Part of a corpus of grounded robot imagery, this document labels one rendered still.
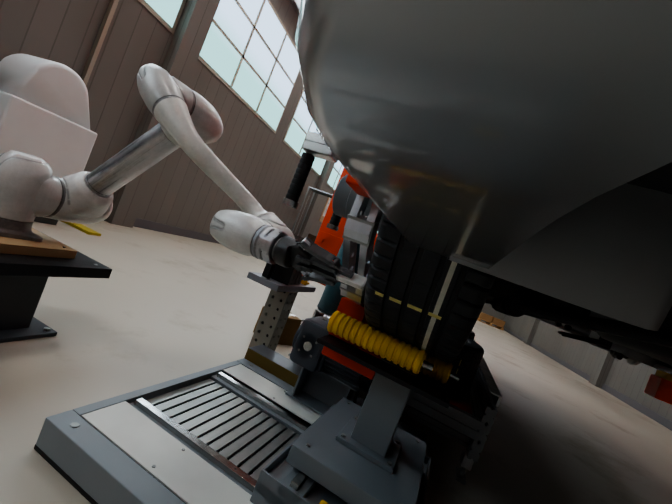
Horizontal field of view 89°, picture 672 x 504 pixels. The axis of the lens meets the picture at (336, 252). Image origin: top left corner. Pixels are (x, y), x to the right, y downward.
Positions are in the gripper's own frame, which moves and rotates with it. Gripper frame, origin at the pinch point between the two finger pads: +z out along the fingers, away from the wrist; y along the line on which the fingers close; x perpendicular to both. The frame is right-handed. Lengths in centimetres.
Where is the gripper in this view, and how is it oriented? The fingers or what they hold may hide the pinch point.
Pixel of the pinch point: (352, 279)
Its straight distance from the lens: 79.1
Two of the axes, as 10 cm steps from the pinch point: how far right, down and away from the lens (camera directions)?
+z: 8.7, 3.5, -3.4
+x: 4.9, -5.7, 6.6
